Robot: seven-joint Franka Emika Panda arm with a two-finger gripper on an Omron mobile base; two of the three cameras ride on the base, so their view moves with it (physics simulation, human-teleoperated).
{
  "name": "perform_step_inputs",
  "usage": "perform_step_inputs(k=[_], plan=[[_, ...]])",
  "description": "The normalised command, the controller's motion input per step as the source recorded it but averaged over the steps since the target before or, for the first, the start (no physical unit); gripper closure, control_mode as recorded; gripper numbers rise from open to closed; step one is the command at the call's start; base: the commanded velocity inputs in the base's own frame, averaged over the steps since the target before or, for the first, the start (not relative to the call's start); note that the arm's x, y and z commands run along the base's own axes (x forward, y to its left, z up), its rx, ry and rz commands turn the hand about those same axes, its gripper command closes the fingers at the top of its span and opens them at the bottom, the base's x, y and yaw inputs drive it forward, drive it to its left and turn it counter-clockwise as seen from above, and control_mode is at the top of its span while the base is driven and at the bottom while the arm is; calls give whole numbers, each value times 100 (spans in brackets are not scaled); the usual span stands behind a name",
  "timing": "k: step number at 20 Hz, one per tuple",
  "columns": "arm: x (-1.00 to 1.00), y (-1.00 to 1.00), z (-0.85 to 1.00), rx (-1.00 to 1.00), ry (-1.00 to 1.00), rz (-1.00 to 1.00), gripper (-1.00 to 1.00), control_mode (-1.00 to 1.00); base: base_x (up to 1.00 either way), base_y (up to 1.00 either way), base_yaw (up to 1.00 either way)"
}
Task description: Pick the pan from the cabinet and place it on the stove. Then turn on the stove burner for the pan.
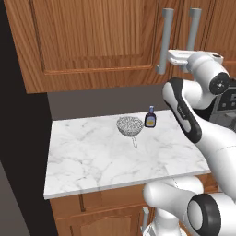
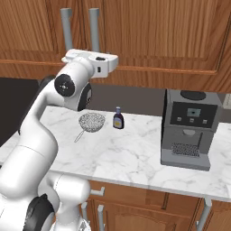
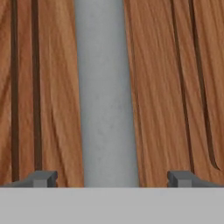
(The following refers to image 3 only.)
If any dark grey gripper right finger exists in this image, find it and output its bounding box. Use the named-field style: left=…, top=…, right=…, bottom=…
left=166, top=170, right=224, bottom=188

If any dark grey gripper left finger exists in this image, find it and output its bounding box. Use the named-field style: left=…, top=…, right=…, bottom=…
left=0, top=170, right=59, bottom=188

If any wooden cabinet door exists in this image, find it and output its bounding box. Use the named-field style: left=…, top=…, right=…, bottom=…
left=122, top=0, right=224, bottom=188
left=0, top=0, right=85, bottom=188

